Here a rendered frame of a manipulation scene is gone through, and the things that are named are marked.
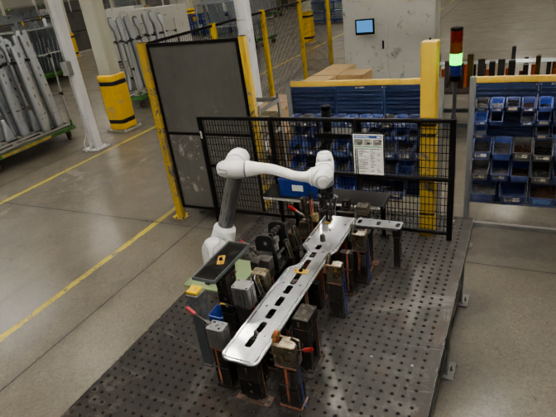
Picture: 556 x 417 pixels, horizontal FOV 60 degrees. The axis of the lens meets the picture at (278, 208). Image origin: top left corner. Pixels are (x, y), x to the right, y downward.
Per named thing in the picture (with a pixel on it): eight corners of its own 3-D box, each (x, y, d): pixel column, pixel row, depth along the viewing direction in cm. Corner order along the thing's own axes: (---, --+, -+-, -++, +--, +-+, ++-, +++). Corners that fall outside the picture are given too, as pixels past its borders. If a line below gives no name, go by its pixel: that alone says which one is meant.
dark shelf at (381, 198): (383, 210, 316) (382, 206, 314) (261, 199, 355) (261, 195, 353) (390, 196, 333) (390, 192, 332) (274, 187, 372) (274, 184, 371)
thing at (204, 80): (280, 225, 529) (255, 32, 442) (275, 231, 518) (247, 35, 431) (181, 213, 587) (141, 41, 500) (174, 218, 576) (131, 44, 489)
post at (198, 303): (213, 367, 249) (197, 298, 230) (201, 364, 252) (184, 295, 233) (221, 357, 255) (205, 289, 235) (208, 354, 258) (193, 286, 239)
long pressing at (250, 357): (261, 370, 204) (261, 366, 203) (216, 357, 213) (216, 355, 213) (358, 218, 313) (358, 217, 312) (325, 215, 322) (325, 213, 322)
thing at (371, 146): (385, 176, 328) (384, 132, 315) (353, 174, 338) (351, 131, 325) (385, 175, 330) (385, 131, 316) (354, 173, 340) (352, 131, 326)
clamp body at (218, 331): (234, 393, 232) (221, 334, 216) (214, 387, 237) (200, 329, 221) (243, 378, 239) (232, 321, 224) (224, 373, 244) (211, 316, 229)
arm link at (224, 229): (205, 255, 330) (213, 238, 349) (228, 261, 330) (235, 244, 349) (223, 151, 294) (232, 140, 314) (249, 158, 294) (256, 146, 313)
